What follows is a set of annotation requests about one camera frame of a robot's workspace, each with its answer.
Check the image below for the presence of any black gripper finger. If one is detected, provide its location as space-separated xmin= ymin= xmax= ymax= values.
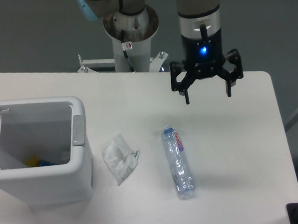
xmin=169 ymin=61 xmax=197 ymax=105
xmin=214 ymin=47 xmax=246 ymax=98

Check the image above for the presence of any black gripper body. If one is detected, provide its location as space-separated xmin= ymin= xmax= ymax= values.
xmin=181 ymin=30 xmax=225 ymax=80

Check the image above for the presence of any clear plastic water bottle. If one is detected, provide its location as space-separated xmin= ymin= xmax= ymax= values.
xmin=161 ymin=125 xmax=196 ymax=199

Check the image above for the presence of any white plastic wrapper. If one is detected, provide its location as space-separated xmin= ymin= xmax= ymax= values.
xmin=102 ymin=134 xmax=140 ymax=186

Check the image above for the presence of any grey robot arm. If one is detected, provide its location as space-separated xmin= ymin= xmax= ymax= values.
xmin=77 ymin=0 xmax=244 ymax=96

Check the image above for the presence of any white trash can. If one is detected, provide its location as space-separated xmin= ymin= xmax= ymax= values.
xmin=0 ymin=96 xmax=93 ymax=205

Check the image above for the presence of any black device at table edge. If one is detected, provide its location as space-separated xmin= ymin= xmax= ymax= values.
xmin=286 ymin=203 xmax=298 ymax=224

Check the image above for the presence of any black cable on pedestal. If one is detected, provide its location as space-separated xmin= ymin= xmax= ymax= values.
xmin=119 ymin=29 xmax=138 ymax=73

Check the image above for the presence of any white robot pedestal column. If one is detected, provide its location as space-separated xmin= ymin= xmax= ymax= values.
xmin=103 ymin=5 xmax=159 ymax=73

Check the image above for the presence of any white pedestal base frame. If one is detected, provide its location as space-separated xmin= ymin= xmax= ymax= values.
xmin=77 ymin=51 xmax=169 ymax=73

